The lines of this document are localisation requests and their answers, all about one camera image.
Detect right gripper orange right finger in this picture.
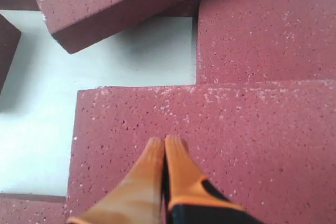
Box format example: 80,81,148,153
165,135,246,223

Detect middle row red brick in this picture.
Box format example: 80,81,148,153
196,0,335,84

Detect front large red brick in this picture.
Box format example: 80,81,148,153
66,80,335,223

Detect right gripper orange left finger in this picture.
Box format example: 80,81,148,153
67,137,164,223

